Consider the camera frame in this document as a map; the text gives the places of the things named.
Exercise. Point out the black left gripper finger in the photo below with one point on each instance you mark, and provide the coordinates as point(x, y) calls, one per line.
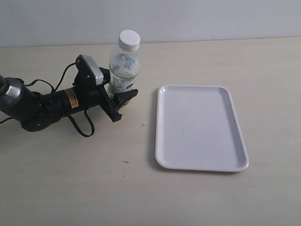
point(106, 74)
point(121, 99)

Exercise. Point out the white bottle cap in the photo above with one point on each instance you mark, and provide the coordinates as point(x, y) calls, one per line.
point(129, 40)

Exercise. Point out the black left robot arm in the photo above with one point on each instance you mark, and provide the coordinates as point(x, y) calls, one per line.
point(36, 111)

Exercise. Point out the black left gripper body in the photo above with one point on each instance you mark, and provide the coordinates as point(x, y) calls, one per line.
point(90, 95)

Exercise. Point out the white rectangular plastic tray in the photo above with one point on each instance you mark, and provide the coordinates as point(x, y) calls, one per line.
point(197, 129)

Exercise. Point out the clear plastic drink bottle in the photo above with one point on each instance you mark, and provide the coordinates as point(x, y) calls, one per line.
point(124, 66)

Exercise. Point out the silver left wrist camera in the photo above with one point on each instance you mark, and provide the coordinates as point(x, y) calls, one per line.
point(93, 68)

